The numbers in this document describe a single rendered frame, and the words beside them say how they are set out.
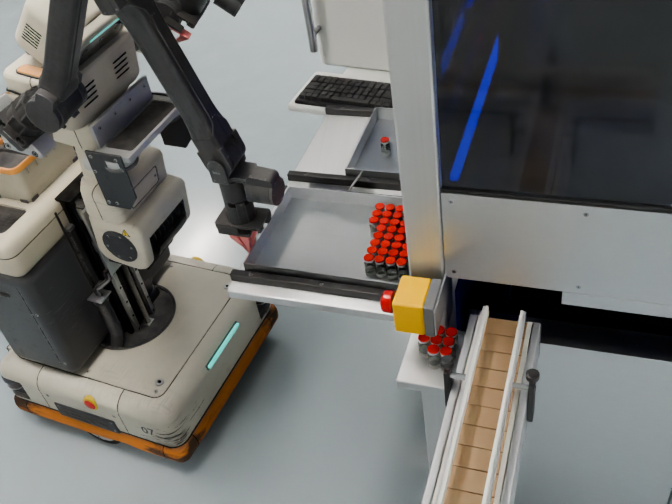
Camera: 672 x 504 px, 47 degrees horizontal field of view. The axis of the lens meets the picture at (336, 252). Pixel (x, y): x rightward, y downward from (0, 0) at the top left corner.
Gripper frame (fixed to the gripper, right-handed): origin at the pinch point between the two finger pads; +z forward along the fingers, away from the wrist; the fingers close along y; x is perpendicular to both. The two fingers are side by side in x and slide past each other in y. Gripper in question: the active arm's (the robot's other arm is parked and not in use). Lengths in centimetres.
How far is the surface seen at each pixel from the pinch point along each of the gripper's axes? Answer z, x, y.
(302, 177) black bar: 0.8, 26.4, 1.9
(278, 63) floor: 90, 228, -100
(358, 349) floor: 90, 49, -1
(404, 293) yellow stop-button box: -13.0, -18.4, 39.1
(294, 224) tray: 2.1, 11.4, 5.3
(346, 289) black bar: 0.2, -7.3, 23.6
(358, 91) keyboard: 7, 75, 0
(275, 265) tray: 2.2, -1.7, 5.9
